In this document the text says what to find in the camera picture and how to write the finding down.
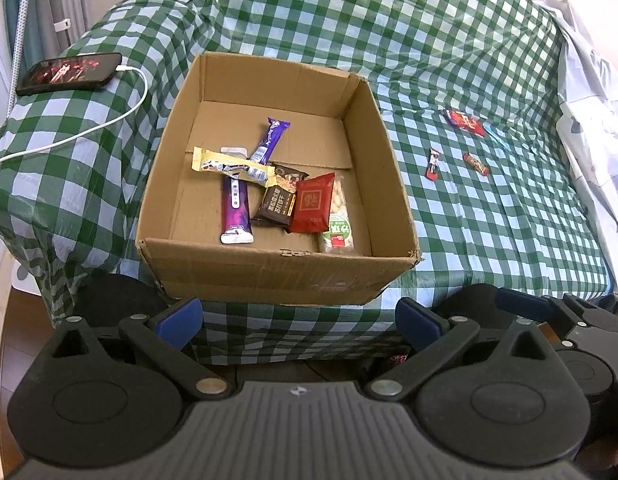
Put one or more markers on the red white black snack stick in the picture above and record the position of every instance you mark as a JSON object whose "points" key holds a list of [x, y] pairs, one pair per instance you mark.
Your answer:
{"points": [[432, 169]]}

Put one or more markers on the brown cardboard box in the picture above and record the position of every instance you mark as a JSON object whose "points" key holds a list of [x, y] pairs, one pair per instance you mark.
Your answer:
{"points": [[224, 106]]}

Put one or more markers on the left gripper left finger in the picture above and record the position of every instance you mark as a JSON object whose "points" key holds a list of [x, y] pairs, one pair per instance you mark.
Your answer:
{"points": [[162, 338]]}

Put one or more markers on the red square snack packet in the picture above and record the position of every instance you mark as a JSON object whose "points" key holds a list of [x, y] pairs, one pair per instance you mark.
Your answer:
{"points": [[312, 204]]}

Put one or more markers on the black smartphone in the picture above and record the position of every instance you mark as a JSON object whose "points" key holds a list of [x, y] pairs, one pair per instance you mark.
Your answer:
{"points": [[88, 72]]}

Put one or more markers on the dark brown chocolate packet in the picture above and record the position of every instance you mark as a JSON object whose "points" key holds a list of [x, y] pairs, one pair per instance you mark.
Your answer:
{"points": [[278, 201]]}

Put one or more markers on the green white snack packet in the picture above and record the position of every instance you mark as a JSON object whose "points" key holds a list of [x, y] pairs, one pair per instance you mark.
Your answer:
{"points": [[337, 239]]}

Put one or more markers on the light blue stick packet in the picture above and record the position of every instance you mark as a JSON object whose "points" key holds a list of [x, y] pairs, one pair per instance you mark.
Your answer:
{"points": [[496, 138]]}

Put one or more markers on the purple chocolate bar wrapper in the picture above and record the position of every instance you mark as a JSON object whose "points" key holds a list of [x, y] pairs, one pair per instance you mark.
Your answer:
{"points": [[269, 141]]}

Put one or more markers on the small red orange candy bar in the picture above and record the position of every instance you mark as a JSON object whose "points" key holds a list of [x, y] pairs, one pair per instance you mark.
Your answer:
{"points": [[473, 162]]}

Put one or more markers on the green checkered cloth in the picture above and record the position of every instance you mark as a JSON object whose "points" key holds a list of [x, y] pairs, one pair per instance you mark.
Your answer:
{"points": [[74, 165]]}

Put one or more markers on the yellow snack bar wrapper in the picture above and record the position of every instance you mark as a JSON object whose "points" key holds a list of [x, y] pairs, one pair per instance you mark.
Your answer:
{"points": [[231, 166]]}

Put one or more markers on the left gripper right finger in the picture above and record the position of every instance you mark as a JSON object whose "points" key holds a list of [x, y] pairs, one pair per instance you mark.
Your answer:
{"points": [[438, 343]]}

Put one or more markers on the purple white stick pouch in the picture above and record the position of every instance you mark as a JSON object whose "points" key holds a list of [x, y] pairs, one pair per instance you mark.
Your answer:
{"points": [[235, 211]]}

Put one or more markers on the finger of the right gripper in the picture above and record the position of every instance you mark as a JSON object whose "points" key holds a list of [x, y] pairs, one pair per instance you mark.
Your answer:
{"points": [[536, 309]]}

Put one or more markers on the grey curtain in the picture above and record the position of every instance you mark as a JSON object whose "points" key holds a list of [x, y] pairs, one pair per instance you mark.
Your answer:
{"points": [[54, 5]]}

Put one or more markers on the white grey patterned sheet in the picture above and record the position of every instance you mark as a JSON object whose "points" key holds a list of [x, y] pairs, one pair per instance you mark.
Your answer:
{"points": [[587, 89]]}

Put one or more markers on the red wide snack packet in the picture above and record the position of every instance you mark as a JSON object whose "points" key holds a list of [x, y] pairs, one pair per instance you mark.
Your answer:
{"points": [[465, 122]]}

